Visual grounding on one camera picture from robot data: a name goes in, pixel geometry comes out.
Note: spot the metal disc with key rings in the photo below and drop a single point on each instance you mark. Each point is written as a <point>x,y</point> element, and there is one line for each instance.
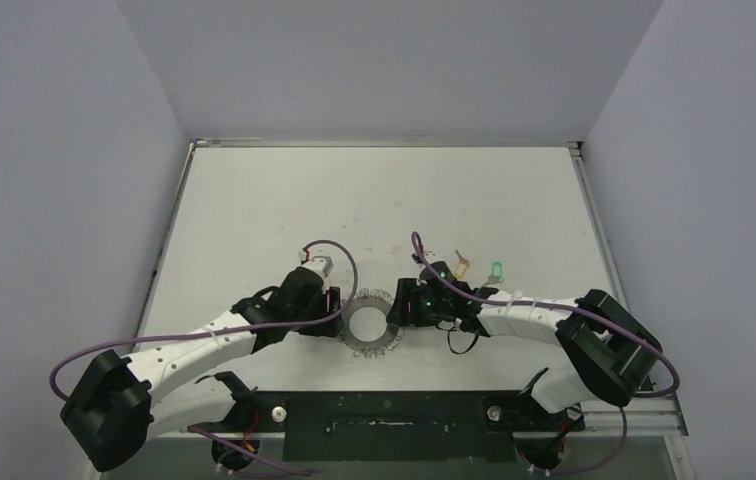
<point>365,330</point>

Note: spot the key with yellow tag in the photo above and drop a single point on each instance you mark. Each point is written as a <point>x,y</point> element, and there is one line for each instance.
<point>461,267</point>

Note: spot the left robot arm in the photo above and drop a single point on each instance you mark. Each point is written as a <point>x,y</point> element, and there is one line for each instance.
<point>121,402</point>

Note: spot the key with green tag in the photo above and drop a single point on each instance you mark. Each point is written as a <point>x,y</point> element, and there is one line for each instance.
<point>496,275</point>

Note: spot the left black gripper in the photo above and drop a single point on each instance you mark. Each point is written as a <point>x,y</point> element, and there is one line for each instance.
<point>326,329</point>

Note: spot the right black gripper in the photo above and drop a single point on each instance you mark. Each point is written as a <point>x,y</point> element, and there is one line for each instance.
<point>403,302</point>

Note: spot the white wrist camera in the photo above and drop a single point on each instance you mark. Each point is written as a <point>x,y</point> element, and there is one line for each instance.
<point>322,265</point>
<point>427,257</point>

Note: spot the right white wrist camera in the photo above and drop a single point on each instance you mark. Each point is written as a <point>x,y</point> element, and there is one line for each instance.
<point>427,257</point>

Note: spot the aluminium frame rail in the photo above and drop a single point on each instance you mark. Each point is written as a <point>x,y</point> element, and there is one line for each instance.
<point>650,417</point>

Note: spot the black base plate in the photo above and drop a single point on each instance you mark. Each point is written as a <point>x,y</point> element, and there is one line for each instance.
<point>379,444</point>

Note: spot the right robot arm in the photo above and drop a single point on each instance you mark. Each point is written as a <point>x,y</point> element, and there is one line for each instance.
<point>610,353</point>

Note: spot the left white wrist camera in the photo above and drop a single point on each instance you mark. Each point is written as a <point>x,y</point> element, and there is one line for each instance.
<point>322,265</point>

